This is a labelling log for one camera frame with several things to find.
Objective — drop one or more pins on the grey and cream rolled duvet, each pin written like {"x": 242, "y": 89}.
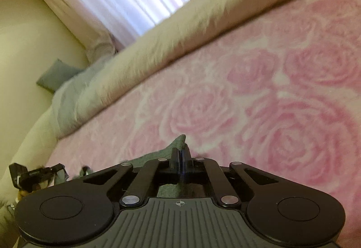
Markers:
{"x": 211, "y": 17}

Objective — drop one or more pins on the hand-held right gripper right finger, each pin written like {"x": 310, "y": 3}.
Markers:
{"x": 184, "y": 165}

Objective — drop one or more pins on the pink floral blanket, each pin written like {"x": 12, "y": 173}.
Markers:
{"x": 253, "y": 95}

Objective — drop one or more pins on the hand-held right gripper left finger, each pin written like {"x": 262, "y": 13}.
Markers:
{"x": 175, "y": 165}

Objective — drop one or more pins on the grey pillow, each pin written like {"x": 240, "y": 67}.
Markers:
{"x": 56, "y": 76}

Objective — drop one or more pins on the cream padded headboard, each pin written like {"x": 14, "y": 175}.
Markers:
{"x": 25, "y": 146}

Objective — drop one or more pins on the grey printed t-shirt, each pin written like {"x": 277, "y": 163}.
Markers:
{"x": 158, "y": 155}

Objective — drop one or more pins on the mauve pillow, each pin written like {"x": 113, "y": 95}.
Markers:
{"x": 97, "y": 49}

